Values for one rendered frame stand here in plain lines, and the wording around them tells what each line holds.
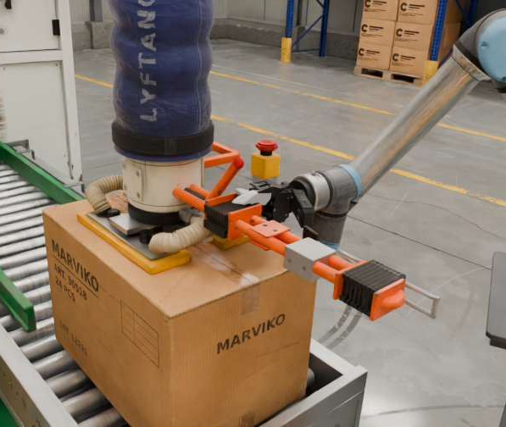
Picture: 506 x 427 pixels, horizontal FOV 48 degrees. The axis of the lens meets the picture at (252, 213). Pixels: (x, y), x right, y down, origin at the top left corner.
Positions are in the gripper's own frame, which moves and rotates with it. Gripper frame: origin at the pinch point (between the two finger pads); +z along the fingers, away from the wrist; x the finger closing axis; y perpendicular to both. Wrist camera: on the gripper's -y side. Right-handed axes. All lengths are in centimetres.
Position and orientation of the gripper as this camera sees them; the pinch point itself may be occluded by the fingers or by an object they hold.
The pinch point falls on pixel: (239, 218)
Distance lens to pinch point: 115.1
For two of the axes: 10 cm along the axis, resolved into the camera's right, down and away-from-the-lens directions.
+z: -7.5, 2.2, -6.2
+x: 0.7, -9.1, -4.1
